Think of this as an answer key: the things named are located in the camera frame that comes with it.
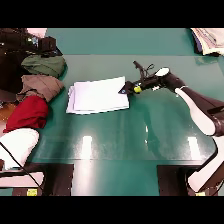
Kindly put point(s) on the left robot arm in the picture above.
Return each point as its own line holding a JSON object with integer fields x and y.
{"x": 16, "y": 143}

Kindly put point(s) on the red garment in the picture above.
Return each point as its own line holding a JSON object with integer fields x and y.
{"x": 28, "y": 113}

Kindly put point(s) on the green garment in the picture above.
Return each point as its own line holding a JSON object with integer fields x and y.
{"x": 45, "y": 65}

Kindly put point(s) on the cream garment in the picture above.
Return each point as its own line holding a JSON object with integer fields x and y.
{"x": 210, "y": 40}

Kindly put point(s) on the white T-shirt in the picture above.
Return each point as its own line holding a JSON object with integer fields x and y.
{"x": 98, "y": 95}

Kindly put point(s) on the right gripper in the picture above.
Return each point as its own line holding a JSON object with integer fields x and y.
{"x": 146, "y": 85}

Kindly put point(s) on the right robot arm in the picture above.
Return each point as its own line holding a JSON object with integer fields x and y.
{"x": 200, "y": 106}

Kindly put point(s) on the brown garment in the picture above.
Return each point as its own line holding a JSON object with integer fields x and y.
{"x": 40, "y": 86}

